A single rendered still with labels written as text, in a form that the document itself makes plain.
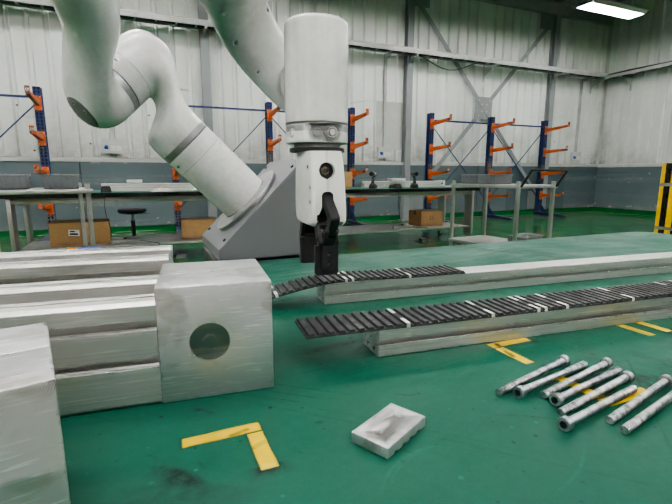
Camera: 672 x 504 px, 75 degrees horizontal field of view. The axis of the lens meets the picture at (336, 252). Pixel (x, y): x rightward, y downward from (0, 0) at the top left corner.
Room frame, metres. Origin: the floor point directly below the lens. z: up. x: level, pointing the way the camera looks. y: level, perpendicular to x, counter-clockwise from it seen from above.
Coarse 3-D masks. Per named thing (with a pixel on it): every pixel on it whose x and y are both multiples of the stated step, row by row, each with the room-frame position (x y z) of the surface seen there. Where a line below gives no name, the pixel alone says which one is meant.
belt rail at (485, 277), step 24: (504, 264) 0.73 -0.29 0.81; (528, 264) 0.73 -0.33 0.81; (552, 264) 0.73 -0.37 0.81; (576, 264) 0.73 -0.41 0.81; (600, 264) 0.75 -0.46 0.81; (624, 264) 0.76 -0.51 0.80; (648, 264) 0.78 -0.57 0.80; (336, 288) 0.60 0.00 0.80; (360, 288) 0.61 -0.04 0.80; (384, 288) 0.63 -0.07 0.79; (408, 288) 0.64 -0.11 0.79; (432, 288) 0.64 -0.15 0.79; (456, 288) 0.66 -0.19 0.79; (480, 288) 0.67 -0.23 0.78
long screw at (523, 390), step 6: (570, 366) 0.38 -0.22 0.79; (576, 366) 0.38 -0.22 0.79; (582, 366) 0.38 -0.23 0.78; (558, 372) 0.36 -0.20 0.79; (564, 372) 0.37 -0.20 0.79; (570, 372) 0.37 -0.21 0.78; (546, 378) 0.35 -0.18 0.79; (552, 378) 0.35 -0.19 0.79; (558, 378) 0.36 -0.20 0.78; (528, 384) 0.34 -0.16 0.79; (534, 384) 0.34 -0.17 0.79; (540, 384) 0.34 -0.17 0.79; (546, 384) 0.35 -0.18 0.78; (516, 390) 0.33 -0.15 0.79; (522, 390) 0.33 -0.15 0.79; (528, 390) 0.33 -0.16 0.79; (516, 396) 0.33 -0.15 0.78; (522, 396) 0.33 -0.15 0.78
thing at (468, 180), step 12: (468, 180) 4.71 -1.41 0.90; (480, 180) 4.47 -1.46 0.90; (492, 180) 4.36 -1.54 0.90; (504, 180) 4.44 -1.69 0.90; (516, 192) 4.07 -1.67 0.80; (552, 192) 4.30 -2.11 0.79; (516, 204) 4.06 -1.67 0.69; (552, 204) 4.29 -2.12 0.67; (516, 216) 4.05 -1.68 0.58; (552, 216) 4.30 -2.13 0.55; (516, 228) 4.06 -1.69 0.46; (456, 240) 4.70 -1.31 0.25; (468, 240) 4.63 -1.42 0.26; (480, 240) 4.63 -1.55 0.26; (492, 240) 4.63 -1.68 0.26; (504, 240) 4.63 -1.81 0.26; (516, 240) 4.06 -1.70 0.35
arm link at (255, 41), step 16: (208, 0) 0.55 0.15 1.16; (224, 0) 0.55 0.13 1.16; (240, 0) 0.55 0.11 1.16; (256, 0) 0.59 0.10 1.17; (224, 16) 0.57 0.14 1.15; (240, 16) 0.58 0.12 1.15; (256, 16) 0.62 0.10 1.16; (272, 16) 0.66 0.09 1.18; (224, 32) 0.60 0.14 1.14; (240, 32) 0.61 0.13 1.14; (256, 32) 0.63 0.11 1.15; (272, 32) 0.66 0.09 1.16; (240, 48) 0.63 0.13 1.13; (256, 48) 0.65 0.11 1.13; (272, 48) 0.66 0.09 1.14; (240, 64) 0.65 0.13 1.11; (256, 64) 0.65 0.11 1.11; (272, 64) 0.66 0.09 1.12; (256, 80) 0.67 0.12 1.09; (272, 80) 0.66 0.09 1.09; (272, 96) 0.67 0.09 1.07
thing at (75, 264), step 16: (0, 256) 0.52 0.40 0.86; (16, 256) 0.52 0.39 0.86; (32, 256) 0.52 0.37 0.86; (48, 256) 0.53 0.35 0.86; (64, 256) 0.53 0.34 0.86; (80, 256) 0.54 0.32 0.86; (96, 256) 0.55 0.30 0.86; (112, 256) 0.55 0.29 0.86; (128, 256) 0.51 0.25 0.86; (144, 256) 0.51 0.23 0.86; (160, 256) 0.51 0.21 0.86; (0, 272) 0.45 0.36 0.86; (16, 272) 0.46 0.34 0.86; (32, 272) 0.46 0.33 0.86; (48, 272) 0.47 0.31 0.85; (64, 272) 0.47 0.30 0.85; (80, 272) 0.48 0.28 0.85; (96, 272) 0.48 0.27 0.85; (112, 272) 0.48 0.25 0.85; (128, 272) 0.50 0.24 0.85; (144, 272) 0.51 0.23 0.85
